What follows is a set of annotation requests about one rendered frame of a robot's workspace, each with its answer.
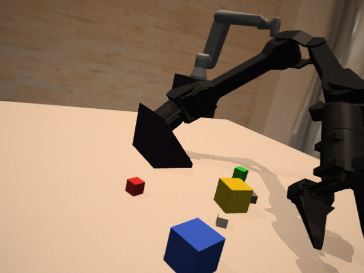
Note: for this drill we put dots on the yellow cube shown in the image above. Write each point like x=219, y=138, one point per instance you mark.
x=233, y=195

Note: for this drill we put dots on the blue block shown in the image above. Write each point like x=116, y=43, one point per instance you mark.
x=193, y=247

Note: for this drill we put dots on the red block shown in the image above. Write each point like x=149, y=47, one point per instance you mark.
x=134, y=186

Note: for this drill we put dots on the green block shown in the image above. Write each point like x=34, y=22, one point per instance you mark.
x=240, y=172

